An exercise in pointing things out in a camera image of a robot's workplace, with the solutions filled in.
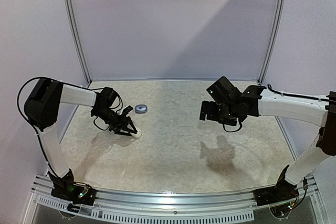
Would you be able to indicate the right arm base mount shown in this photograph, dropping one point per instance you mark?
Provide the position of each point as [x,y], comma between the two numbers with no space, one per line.
[281,191]

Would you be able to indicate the aluminium front rail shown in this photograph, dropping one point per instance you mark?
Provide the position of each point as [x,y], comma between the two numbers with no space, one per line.
[115,206]

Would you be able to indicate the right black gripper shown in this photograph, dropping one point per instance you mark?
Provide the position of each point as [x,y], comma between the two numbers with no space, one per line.
[208,110]

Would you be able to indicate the purple earbud charging case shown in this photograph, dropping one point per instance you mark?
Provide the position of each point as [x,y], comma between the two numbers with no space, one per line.
[141,108]

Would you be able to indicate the white earbud charging case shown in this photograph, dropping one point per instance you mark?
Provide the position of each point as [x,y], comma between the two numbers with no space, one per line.
[138,134]

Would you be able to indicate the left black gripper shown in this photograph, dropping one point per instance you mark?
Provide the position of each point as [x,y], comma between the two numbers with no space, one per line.
[122,124]

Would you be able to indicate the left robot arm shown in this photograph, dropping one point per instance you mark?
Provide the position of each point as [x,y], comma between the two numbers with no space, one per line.
[43,107]

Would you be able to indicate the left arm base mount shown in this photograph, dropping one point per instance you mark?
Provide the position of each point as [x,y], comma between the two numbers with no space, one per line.
[67,189]

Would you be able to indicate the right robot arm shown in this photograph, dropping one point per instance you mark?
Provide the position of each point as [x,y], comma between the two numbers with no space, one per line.
[230,106]

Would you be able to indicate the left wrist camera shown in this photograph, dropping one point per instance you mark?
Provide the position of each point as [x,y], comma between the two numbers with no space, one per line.
[125,110]

